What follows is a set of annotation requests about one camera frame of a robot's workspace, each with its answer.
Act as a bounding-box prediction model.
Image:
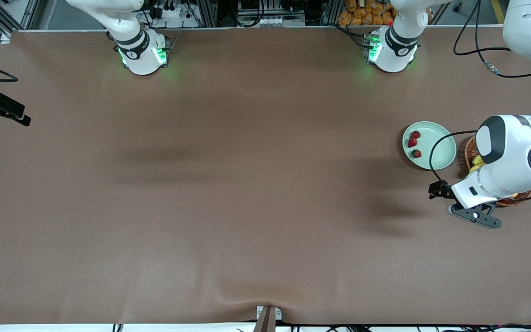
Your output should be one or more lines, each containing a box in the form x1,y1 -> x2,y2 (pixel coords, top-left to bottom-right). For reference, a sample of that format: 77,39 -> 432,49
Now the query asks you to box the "light green round plate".
402,121 -> 457,171

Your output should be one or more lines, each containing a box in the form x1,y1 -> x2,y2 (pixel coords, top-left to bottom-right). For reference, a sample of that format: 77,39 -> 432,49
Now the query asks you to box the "brown wicker basket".
465,137 -> 531,208

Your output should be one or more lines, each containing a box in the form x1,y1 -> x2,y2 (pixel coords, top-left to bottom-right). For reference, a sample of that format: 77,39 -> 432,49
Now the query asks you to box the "brown table mat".
0,25 -> 531,326

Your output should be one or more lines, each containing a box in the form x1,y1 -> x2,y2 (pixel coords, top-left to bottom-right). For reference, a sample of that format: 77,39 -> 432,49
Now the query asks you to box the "white power strip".
153,0 -> 184,19

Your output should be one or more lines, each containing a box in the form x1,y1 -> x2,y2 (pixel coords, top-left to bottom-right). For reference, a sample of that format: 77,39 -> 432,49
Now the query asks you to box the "pile of orange round items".
337,0 -> 433,26

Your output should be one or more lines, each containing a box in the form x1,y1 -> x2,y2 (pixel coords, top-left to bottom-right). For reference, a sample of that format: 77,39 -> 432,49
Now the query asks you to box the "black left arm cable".
429,0 -> 531,203

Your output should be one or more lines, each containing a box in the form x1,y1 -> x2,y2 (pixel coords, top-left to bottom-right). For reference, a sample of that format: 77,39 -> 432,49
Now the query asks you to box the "aluminium profile post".
321,0 -> 340,26
195,0 -> 218,27

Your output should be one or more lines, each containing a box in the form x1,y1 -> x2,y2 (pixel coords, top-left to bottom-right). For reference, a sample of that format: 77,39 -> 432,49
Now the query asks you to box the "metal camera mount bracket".
253,305 -> 283,332

